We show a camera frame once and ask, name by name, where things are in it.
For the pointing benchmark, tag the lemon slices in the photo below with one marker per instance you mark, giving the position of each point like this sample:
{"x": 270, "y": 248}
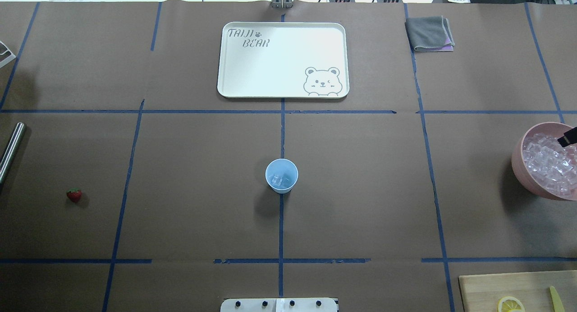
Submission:
{"x": 510, "y": 304}

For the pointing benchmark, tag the wooden cutting board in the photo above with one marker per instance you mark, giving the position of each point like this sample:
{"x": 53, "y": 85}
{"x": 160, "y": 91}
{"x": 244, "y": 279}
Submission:
{"x": 480, "y": 293}

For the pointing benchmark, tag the yellow plastic knife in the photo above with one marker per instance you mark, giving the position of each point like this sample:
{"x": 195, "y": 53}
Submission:
{"x": 556, "y": 300}

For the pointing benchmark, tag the cream bear tray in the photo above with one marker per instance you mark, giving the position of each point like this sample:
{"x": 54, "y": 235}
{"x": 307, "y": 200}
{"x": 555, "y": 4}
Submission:
{"x": 283, "y": 60}

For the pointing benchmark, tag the light blue plastic cup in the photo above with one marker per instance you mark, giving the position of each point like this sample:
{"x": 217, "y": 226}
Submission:
{"x": 281, "y": 175}

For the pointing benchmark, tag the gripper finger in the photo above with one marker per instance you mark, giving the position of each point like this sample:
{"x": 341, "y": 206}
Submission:
{"x": 569, "y": 138}

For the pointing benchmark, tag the pink bowl of ice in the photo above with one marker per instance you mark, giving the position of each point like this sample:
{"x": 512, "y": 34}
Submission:
{"x": 542, "y": 166}

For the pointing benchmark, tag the grey folded cloth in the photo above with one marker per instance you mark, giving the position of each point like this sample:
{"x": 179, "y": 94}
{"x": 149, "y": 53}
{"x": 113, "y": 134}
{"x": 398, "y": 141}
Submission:
{"x": 430, "y": 34}

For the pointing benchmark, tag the wire cup rack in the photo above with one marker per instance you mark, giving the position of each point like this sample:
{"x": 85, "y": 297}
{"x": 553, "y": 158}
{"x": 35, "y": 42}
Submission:
{"x": 6, "y": 55}

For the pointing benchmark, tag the steel muddler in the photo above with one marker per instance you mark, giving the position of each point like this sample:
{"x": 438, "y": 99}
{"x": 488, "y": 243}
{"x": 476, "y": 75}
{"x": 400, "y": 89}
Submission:
{"x": 11, "y": 149}

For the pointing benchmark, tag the red strawberry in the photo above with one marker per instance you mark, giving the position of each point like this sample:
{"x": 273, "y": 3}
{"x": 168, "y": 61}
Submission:
{"x": 74, "y": 195}

